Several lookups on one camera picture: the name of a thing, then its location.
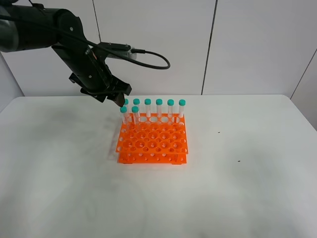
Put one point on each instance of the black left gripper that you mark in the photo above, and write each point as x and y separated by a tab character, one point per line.
96	80

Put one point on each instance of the green-capped test tube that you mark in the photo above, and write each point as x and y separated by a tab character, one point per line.
136	117

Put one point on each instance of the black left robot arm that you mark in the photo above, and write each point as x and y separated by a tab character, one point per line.
36	27

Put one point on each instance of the test tube second row left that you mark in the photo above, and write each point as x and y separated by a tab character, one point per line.
125	118

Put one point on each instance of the orange test tube rack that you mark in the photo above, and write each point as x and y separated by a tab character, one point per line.
153	141

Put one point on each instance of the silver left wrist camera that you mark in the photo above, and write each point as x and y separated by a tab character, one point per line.
123	50

